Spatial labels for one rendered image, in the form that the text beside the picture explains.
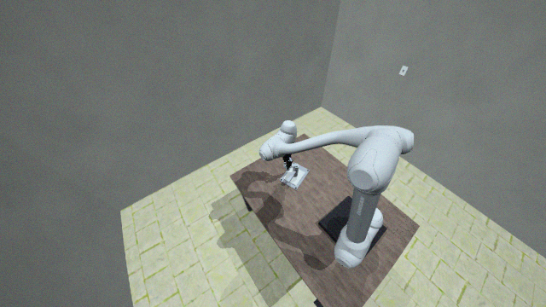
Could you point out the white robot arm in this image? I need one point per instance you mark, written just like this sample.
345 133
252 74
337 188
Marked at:
369 169

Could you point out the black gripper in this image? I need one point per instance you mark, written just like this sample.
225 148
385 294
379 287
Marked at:
287 161

